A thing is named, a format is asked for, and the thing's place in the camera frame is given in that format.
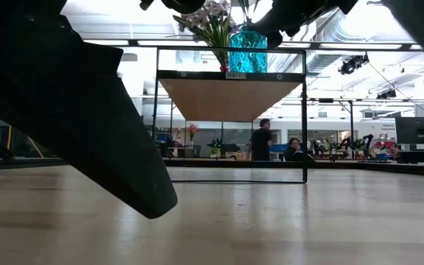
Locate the yellow reel cord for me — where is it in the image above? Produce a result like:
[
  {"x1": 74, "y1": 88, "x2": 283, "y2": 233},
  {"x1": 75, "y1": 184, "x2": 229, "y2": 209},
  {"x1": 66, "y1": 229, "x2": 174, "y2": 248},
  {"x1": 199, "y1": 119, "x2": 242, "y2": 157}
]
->
[{"x1": 26, "y1": 136, "x2": 45, "y2": 158}]

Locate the black background station frame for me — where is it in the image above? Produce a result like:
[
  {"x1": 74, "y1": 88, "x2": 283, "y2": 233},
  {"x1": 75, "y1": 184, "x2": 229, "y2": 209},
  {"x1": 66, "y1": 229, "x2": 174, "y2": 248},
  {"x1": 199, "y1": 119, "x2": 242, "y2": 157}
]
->
[{"x1": 307, "y1": 97, "x2": 356, "y2": 160}]

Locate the thin black overhead cable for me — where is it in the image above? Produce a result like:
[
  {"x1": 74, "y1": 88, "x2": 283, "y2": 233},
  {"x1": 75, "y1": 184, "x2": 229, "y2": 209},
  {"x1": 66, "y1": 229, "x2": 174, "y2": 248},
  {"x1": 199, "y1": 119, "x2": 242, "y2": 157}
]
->
[{"x1": 366, "y1": 61, "x2": 424, "y2": 119}]

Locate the dark office desk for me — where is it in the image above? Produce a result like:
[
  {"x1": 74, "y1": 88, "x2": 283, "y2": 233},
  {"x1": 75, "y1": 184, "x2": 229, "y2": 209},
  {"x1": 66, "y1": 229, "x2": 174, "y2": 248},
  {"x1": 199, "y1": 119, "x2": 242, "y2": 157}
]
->
[{"x1": 395, "y1": 149, "x2": 424, "y2": 166}]

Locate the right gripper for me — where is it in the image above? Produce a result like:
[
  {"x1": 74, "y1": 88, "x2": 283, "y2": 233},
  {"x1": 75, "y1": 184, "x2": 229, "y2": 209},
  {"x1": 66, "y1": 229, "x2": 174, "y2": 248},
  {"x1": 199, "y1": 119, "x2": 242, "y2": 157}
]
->
[{"x1": 250, "y1": 0, "x2": 359, "y2": 49}]

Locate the black computer monitor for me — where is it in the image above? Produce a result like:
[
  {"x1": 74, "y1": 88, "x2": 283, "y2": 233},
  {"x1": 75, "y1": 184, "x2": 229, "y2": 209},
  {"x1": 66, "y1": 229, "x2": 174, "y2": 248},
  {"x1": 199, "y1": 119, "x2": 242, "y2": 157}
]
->
[{"x1": 395, "y1": 116, "x2": 424, "y2": 145}]

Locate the silver spiral ventilation duct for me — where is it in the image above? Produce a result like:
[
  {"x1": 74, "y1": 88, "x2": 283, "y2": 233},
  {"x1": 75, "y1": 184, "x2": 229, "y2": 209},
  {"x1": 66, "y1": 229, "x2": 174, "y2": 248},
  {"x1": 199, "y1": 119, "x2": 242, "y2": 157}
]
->
[{"x1": 305, "y1": 7, "x2": 386, "y2": 77}]

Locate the black metal frame shelf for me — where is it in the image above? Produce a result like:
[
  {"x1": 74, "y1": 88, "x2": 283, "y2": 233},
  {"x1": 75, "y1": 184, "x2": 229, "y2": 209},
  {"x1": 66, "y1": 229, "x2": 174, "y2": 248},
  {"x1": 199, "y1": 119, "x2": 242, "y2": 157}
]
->
[{"x1": 152, "y1": 46, "x2": 308, "y2": 184}]

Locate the person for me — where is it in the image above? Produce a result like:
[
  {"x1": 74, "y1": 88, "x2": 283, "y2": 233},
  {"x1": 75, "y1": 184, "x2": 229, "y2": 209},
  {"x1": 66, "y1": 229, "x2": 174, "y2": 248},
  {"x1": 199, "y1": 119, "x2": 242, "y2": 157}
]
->
[
  {"x1": 283, "y1": 137, "x2": 305, "y2": 162},
  {"x1": 249, "y1": 118, "x2": 274, "y2": 162}
]

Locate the blue glass vase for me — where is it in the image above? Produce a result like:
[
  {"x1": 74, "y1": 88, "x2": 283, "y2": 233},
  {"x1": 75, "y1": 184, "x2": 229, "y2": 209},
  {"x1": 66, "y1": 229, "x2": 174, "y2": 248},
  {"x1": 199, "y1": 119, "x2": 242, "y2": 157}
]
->
[{"x1": 228, "y1": 30, "x2": 269, "y2": 74}]

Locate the black metal table frame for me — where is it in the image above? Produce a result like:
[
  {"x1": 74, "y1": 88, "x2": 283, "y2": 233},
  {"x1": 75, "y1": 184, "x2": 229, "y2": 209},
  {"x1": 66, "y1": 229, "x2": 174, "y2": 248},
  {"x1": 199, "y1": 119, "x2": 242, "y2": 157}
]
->
[{"x1": 0, "y1": 156, "x2": 424, "y2": 178}]

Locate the pink flower bouquet vase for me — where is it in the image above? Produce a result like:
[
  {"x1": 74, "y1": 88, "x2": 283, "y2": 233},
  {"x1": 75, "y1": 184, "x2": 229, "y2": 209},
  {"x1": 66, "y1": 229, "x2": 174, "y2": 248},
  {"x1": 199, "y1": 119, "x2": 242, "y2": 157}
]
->
[{"x1": 186, "y1": 123, "x2": 200, "y2": 149}]

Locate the black cable reel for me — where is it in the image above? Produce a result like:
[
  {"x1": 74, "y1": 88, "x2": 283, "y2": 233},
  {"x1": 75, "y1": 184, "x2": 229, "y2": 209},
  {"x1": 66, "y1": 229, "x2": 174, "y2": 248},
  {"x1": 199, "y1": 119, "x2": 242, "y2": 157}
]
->
[
  {"x1": 375, "y1": 88, "x2": 398, "y2": 100},
  {"x1": 337, "y1": 53, "x2": 370, "y2": 77}
]

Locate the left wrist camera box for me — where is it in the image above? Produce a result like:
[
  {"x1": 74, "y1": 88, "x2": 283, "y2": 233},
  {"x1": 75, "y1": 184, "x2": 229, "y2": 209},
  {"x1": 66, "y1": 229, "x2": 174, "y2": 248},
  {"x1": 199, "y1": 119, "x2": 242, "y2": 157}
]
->
[{"x1": 139, "y1": 0, "x2": 206, "y2": 15}]

